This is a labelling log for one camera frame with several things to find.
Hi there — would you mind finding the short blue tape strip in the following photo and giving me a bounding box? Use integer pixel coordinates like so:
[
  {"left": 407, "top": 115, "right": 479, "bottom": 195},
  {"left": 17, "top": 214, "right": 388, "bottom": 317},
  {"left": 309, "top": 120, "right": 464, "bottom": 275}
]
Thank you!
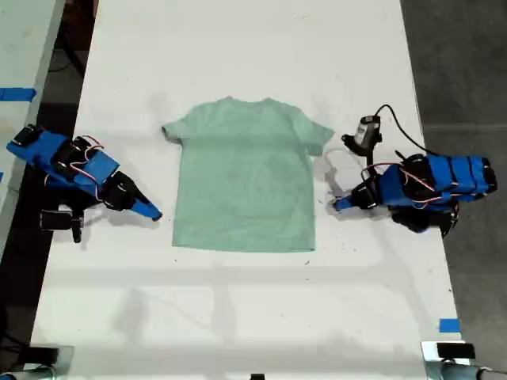
[{"left": 439, "top": 317, "right": 462, "bottom": 334}]

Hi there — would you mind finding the shiny metal clamp bracket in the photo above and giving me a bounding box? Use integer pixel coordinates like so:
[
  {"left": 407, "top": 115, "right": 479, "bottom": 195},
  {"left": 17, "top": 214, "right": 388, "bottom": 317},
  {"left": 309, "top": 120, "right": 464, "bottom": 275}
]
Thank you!
[{"left": 420, "top": 340, "right": 507, "bottom": 380}]

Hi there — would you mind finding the pale green T-shirt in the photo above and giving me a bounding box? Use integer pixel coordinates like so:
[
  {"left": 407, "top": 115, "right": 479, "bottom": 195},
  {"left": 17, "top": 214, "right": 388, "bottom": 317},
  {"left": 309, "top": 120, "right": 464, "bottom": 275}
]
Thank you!
[{"left": 161, "top": 96, "right": 336, "bottom": 253}]

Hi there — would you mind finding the black camera box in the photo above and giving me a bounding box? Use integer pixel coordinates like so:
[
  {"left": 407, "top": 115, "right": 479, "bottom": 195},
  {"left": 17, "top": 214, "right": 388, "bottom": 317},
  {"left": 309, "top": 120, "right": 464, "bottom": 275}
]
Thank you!
[
  {"left": 341, "top": 114, "right": 383, "bottom": 156},
  {"left": 40, "top": 209, "right": 74, "bottom": 231}
]

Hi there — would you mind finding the small black box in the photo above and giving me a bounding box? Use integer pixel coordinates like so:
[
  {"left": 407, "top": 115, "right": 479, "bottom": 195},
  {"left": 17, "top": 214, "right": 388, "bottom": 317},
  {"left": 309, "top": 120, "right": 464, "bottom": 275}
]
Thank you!
[{"left": 436, "top": 343, "right": 476, "bottom": 361}]

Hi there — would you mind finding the long blue tape strip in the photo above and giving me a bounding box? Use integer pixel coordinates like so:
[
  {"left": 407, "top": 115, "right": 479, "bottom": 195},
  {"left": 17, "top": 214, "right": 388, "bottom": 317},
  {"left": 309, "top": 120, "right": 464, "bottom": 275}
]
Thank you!
[{"left": 0, "top": 87, "right": 37, "bottom": 102}]

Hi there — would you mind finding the black camera cable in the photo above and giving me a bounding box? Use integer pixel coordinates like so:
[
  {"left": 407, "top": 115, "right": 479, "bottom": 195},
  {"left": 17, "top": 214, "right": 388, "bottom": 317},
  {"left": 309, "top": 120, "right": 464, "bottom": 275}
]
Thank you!
[{"left": 374, "top": 104, "right": 439, "bottom": 158}]

